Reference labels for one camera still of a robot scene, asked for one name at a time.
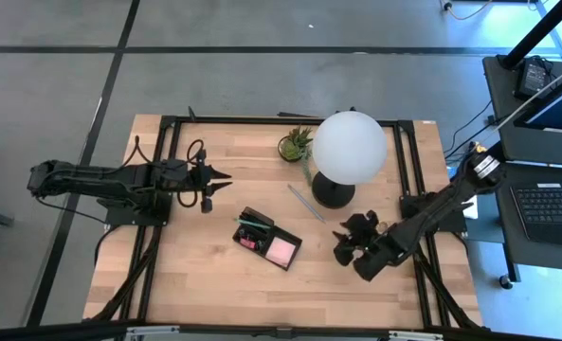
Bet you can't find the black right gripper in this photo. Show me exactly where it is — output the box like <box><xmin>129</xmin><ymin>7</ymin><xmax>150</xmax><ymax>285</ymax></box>
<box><xmin>333</xmin><ymin>210</ymin><xmax>391</xmax><ymax>268</ymax></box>

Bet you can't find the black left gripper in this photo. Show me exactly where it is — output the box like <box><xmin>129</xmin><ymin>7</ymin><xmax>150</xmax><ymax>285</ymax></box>
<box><xmin>187</xmin><ymin>149</ymin><xmax>233</xmax><ymax>215</ymax></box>

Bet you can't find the black side desk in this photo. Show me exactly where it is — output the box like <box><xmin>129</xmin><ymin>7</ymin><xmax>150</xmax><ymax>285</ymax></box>
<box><xmin>480</xmin><ymin>53</ymin><xmax>562</xmax><ymax>291</ymax></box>

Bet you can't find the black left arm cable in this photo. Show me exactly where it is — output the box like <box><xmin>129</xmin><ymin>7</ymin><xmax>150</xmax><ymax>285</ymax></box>
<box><xmin>175</xmin><ymin>137</ymin><xmax>207</xmax><ymax>210</ymax></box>

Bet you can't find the black aluminium rig frame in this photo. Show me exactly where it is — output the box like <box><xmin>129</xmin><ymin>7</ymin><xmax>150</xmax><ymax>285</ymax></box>
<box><xmin>83</xmin><ymin>106</ymin><xmax>483</xmax><ymax>333</ymax></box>

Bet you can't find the black tripod pole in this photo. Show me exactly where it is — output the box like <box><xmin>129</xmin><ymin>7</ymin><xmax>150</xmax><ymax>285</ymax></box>
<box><xmin>499</xmin><ymin>0</ymin><xmax>562</xmax><ymax>71</ymax></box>

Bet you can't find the black keyboard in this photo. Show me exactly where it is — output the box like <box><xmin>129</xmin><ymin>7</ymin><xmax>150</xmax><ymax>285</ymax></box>
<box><xmin>509</xmin><ymin>181</ymin><xmax>562</xmax><ymax>249</ymax></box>

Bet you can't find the white globe table lamp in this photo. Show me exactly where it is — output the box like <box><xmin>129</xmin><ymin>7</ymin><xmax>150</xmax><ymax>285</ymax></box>
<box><xmin>310</xmin><ymin>110</ymin><xmax>390</xmax><ymax>210</ymax></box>

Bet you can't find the potted succulent plant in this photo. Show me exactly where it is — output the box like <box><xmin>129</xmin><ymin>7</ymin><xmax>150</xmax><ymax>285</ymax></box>
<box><xmin>276</xmin><ymin>124</ymin><xmax>317</xmax><ymax>188</ymax></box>

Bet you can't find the orange cable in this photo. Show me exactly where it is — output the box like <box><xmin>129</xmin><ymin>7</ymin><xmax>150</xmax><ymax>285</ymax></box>
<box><xmin>439</xmin><ymin>0</ymin><xmax>496</xmax><ymax>22</ymax></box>

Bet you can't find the black mesh desk organizer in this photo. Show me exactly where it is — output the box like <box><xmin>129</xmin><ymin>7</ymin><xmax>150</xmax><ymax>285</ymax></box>
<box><xmin>231</xmin><ymin>206</ymin><xmax>304</xmax><ymax>272</ymax></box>

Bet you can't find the black power adapter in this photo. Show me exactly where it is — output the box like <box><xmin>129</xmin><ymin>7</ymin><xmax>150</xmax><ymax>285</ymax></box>
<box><xmin>514</xmin><ymin>56</ymin><xmax>554</xmax><ymax>100</ymax></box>

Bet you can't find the pink sticky note pad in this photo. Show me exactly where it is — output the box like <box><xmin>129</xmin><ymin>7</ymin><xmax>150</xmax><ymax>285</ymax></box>
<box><xmin>264</xmin><ymin>236</ymin><xmax>298</xmax><ymax>268</ymax></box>

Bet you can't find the teal pencil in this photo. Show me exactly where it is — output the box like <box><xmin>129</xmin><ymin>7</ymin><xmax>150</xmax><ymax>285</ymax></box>
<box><xmin>286</xmin><ymin>183</ymin><xmax>328</xmax><ymax>224</ymax></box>
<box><xmin>234</xmin><ymin>217</ymin><xmax>274</xmax><ymax>231</ymax></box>

